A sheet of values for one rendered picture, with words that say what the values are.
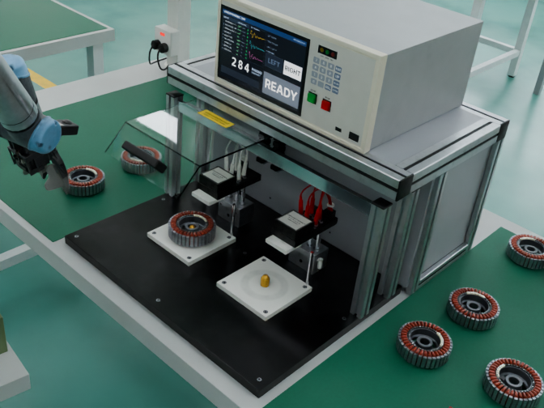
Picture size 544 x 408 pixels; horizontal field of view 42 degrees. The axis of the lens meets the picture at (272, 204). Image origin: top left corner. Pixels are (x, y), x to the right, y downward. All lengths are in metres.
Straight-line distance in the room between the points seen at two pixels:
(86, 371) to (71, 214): 0.77
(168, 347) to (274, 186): 0.55
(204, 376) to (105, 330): 1.23
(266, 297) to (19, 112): 0.63
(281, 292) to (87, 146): 0.85
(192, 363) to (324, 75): 0.62
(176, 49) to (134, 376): 1.15
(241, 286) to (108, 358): 1.03
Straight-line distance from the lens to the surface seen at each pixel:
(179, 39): 2.62
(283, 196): 1.80
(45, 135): 1.47
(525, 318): 1.72
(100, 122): 2.28
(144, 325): 1.51
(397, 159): 1.43
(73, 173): 1.95
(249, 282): 1.58
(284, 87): 1.51
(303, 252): 1.63
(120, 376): 2.45
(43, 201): 1.90
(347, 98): 1.41
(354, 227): 1.67
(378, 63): 1.35
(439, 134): 1.56
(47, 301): 2.75
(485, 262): 1.85
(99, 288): 1.61
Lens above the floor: 1.77
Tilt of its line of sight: 33 degrees down
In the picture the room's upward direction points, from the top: 6 degrees clockwise
